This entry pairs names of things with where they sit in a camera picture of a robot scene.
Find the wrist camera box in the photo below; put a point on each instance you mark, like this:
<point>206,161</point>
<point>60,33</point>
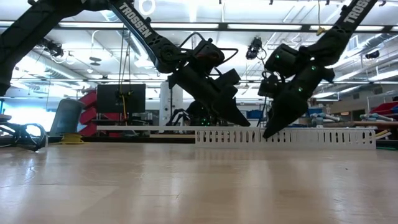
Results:
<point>281,59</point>
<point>208,54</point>

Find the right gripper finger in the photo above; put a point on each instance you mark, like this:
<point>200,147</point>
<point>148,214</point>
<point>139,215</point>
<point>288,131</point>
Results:
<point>286,115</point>

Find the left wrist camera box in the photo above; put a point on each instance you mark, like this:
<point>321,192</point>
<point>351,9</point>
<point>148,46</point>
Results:
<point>208,54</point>

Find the blue storage bin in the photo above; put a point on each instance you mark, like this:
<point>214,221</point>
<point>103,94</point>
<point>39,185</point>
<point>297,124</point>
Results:
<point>314,111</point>
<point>255,114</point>

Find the white duct cover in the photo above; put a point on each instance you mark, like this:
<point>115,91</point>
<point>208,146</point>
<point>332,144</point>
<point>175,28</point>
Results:
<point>140,127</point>

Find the grey waste bin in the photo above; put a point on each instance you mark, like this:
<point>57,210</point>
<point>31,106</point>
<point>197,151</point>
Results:
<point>66,116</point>

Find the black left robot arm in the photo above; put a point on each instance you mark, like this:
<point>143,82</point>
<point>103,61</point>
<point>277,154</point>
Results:
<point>136,25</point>

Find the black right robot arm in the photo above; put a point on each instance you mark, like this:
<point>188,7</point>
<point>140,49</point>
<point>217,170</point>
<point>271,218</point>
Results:
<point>351,18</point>

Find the black overhead light bar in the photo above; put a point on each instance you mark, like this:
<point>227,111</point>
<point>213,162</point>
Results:
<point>264,26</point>

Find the black ceiling camera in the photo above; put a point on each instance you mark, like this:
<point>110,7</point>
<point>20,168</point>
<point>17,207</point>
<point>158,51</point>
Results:
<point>255,48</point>
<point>53,46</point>

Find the red bin shelf rack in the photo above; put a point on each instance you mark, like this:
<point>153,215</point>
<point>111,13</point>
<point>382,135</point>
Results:
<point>88,115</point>

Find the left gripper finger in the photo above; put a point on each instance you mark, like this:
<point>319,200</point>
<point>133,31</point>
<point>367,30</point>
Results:
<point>234,115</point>

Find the black monitor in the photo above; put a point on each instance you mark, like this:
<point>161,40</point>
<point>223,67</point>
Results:
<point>121,98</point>

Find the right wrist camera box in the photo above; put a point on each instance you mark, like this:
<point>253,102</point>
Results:
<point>281,59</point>

